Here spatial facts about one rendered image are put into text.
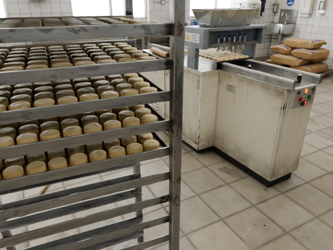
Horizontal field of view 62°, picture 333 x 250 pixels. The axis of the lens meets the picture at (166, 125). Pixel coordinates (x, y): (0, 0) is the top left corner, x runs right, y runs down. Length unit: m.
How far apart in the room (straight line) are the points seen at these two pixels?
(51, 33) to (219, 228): 1.64
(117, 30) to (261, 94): 1.63
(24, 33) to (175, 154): 0.50
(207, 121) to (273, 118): 0.68
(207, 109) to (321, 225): 1.24
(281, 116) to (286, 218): 0.71
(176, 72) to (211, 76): 1.72
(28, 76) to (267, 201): 1.95
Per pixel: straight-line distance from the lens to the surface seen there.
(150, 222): 1.00
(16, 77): 0.71
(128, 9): 1.15
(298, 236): 2.10
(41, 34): 0.69
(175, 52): 0.74
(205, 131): 2.62
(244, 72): 2.31
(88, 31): 0.70
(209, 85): 2.47
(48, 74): 0.71
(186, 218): 2.05
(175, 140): 0.82
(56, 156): 0.89
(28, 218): 1.43
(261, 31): 2.80
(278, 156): 2.28
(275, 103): 2.13
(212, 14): 2.42
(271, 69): 2.50
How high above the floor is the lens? 1.39
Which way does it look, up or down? 24 degrees down
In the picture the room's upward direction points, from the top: straight up
